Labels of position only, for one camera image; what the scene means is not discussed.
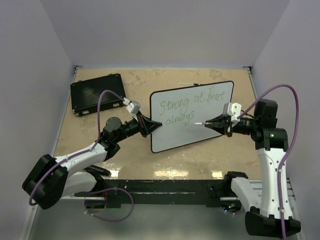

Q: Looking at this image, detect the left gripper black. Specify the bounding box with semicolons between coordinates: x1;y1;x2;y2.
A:
114;110;162;143

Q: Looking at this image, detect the white whiteboard with dark frame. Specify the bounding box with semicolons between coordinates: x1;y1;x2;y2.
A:
149;81;234;153

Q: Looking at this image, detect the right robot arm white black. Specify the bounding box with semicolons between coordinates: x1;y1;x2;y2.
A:
204;99;301;240

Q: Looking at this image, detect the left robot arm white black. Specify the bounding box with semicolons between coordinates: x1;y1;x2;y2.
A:
22;112;163;210

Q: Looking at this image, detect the black white eraser tool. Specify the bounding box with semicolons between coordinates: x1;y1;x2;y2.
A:
84;165;112;177

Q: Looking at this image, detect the black flat case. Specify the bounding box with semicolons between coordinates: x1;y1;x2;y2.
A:
70;73;126;117

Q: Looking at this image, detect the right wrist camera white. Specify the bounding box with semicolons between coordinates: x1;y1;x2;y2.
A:
222;102;242;126

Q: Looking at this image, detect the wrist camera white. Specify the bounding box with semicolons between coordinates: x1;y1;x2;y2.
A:
222;102;242;126
123;98;141;115

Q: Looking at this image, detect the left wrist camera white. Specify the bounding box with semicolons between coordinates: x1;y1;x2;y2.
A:
123;98;141;115

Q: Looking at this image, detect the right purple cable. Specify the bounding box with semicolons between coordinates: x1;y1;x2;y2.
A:
237;84;300;240

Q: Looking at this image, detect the wire whiteboard stand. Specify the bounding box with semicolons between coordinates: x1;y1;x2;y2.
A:
178;82;200;88

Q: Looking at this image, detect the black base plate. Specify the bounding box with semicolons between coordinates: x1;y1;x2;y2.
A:
75;179;242;210

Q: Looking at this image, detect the aluminium front rail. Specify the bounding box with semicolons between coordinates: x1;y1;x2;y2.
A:
286;178;296;200

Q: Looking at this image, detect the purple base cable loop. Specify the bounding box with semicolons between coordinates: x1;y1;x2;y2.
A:
84;187;135;222

